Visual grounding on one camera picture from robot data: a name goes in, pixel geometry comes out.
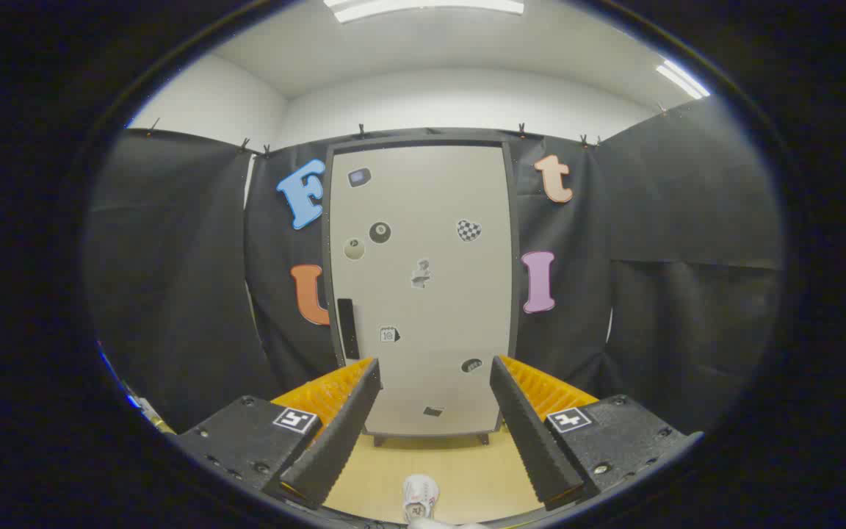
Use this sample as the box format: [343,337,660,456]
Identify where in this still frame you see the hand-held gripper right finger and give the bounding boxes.
[490,356,704,511]

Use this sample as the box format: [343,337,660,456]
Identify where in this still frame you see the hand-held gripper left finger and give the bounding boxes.
[173,358,382,510]

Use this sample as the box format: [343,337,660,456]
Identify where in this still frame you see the white shoe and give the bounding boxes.
[402,475,440,524]

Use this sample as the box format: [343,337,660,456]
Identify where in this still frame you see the black door handle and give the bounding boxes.
[337,298,360,361]

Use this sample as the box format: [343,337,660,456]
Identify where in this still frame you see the grey shoe cabinet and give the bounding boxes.
[322,134,523,447]

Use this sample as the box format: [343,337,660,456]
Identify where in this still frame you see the cluttered small items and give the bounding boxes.
[137,397,174,434]

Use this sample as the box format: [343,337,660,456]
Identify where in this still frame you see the black backdrop cloth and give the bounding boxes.
[85,99,787,434]

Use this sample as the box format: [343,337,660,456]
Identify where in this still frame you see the blue and white board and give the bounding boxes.
[97,342,141,409]

